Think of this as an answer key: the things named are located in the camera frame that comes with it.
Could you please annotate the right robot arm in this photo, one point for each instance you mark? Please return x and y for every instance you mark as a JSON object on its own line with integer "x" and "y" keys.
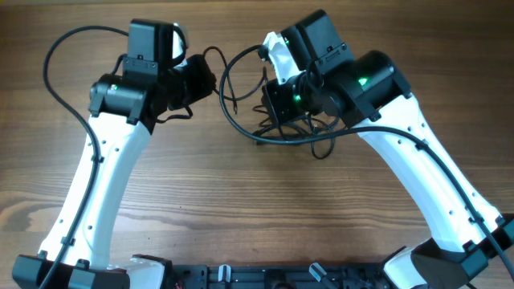
{"x": 316, "y": 72}

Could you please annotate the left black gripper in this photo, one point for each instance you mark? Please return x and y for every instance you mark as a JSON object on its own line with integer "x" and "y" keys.
{"x": 199, "y": 80}

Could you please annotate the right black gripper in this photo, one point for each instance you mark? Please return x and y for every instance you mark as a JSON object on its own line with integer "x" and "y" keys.
{"x": 275, "y": 103}

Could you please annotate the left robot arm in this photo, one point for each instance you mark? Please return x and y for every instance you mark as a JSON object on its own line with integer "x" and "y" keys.
{"x": 153, "y": 82}

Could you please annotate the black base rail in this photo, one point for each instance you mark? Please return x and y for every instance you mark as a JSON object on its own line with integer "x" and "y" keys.
{"x": 348, "y": 276}

